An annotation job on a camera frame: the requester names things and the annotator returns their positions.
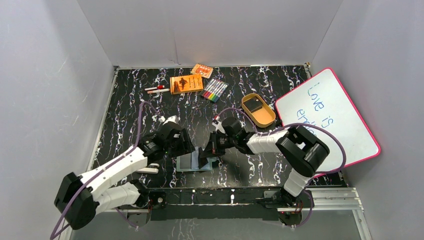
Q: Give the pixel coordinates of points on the black credit cards stack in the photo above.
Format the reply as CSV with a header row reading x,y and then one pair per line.
x,y
253,104

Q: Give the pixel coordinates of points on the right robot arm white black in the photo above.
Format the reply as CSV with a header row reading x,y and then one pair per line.
x,y
303,150

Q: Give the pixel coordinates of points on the black VIP credit card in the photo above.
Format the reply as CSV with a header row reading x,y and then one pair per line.
x,y
185,162

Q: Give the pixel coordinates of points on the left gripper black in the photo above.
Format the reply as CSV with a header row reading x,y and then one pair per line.
x,y
185,142

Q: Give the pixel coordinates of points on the orange book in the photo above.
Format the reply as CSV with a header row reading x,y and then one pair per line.
x,y
186,84

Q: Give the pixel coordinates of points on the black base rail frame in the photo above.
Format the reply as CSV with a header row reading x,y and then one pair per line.
x,y
266,203

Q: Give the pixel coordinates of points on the coloured marker pen set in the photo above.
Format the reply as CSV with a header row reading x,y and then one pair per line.
x,y
214,89

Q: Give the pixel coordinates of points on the red capped white marker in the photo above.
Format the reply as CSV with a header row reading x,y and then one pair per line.
x,y
159,87

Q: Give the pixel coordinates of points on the small orange card box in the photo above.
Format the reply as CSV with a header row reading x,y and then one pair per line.
x,y
203,70

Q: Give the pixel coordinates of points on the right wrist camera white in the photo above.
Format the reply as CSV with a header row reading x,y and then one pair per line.
x,y
218,125

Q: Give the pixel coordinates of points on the white marker pen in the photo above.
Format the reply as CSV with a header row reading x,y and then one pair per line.
x,y
158,91

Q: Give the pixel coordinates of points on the white stapler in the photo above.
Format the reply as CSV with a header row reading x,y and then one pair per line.
x,y
148,170

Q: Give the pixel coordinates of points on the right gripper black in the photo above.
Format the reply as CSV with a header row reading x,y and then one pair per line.
x,y
212,149

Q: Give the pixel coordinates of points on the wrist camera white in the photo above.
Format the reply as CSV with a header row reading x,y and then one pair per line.
x,y
218,125
170,120

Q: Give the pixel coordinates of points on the green card holder wallet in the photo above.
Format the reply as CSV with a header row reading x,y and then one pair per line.
x,y
194,163

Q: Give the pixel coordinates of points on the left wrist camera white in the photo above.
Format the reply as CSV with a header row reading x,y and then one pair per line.
x,y
170,120

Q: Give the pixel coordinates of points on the white board pink frame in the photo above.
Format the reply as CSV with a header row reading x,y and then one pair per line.
x,y
322,101

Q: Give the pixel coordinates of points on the tan oval tray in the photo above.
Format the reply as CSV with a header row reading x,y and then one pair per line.
x,y
263,117

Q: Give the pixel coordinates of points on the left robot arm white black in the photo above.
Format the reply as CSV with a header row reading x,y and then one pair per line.
x,y
81,197

